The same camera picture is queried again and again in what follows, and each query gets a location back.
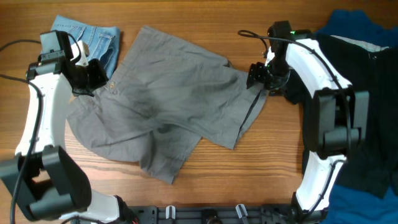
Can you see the blue shirt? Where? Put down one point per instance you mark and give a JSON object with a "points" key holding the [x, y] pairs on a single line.
{"points": [[365, 190]]}

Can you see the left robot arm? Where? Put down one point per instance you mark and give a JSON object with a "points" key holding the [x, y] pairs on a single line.
{"points": [[44, 181]]}

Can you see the grey cotton shorts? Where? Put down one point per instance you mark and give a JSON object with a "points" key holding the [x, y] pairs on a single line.
{"points": [[162, 99]]}

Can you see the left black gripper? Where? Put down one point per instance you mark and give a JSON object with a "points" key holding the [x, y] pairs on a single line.
{"points": [[101, 78]]}

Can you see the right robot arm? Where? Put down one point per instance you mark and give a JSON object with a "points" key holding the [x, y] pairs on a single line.
{"points": [[334, 125]]}

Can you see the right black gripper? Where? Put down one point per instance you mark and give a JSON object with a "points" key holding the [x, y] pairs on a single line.
{"points": [[256, 73]]}

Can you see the folded blue denim jeans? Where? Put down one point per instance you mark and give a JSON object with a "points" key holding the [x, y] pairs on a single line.
{"points": [[103, 42]]}

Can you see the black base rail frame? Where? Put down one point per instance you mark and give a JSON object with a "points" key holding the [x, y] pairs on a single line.
{"points": [[266, 214]]}

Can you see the light grey garment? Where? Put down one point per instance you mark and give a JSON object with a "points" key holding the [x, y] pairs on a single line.
{"points": [[365, 45]]}

